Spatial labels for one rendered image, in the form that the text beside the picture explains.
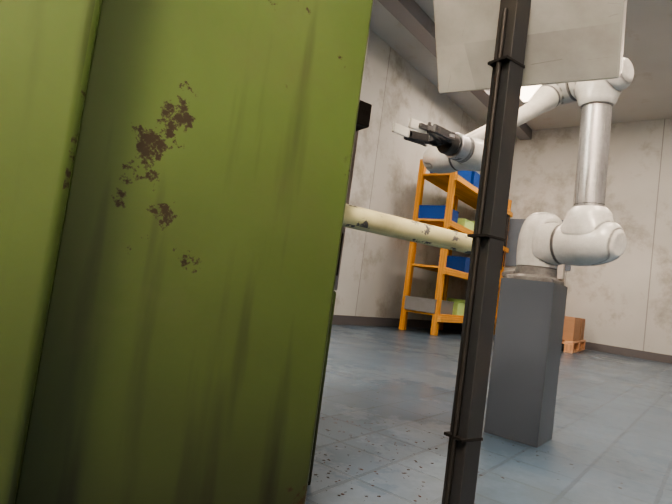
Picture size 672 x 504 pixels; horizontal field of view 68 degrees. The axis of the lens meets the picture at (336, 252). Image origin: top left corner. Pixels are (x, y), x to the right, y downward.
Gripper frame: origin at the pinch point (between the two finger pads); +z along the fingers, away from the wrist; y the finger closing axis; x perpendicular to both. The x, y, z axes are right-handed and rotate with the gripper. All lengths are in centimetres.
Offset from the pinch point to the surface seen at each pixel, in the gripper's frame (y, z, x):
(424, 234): -39, 25, -38
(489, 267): -60, 28, -45
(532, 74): -57, 19, -6
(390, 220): -39, 34, -37
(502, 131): -60, 29, -21
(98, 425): -44, 84, -75
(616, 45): -71, 15, -3
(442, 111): 452, -450, 247
